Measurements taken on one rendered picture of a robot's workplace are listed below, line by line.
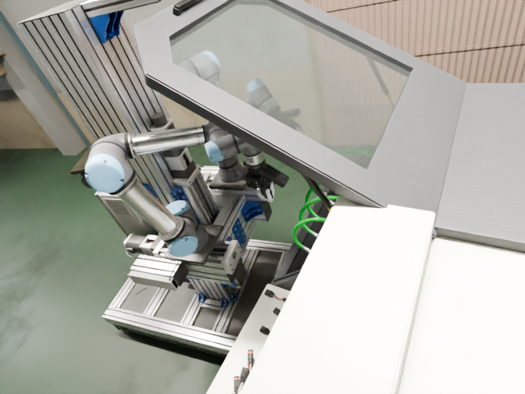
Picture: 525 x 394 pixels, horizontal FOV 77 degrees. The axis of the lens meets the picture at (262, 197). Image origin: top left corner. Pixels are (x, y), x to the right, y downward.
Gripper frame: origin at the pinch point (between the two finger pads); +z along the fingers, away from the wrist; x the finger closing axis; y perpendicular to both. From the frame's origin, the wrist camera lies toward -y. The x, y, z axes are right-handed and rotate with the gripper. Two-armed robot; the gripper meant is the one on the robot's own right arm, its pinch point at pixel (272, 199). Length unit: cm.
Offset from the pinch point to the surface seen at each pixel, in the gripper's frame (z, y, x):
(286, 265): 28.2, -5.5, 10.9
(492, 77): 59, -74, -230
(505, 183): -27, -74, 5
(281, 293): 25.2, -11.0, 25.6
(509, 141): -27, -74, -13
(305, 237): 28.5, -7.4, -6.6
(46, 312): 123, 223, 66
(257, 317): 25.2, -6.7, 38.3
